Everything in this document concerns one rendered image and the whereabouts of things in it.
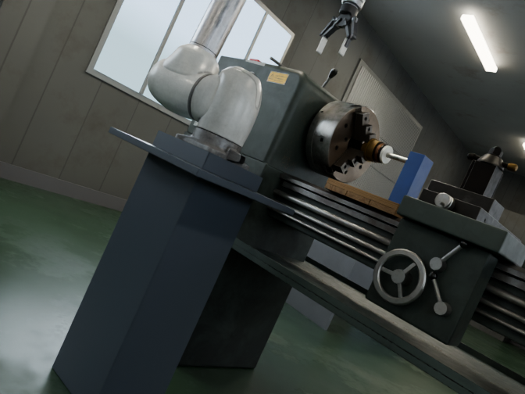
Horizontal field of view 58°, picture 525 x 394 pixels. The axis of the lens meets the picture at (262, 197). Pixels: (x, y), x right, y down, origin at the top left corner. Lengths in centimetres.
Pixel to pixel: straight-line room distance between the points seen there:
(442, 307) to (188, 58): 102
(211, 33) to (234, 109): 30
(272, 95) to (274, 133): 18
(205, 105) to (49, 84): 282
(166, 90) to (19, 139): 273
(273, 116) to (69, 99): 260
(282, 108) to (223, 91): 51
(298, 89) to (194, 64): 51
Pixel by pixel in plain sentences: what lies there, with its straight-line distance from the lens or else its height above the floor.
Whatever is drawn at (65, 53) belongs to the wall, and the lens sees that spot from 418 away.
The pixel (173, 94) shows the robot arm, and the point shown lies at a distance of 151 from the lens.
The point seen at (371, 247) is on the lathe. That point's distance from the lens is 159.
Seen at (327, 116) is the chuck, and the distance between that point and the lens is 188.
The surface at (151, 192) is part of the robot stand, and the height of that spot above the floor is 62.
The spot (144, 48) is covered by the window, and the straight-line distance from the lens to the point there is 447.
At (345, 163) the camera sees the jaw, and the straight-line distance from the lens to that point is 186.
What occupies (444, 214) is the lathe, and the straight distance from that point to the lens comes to 136.
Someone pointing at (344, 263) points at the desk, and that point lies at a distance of 367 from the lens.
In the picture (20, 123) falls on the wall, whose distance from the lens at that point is 414.
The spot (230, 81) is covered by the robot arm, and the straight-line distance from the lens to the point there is 143.
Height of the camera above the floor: 77
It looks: 1 degrees down
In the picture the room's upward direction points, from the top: 25 degrees clockwise
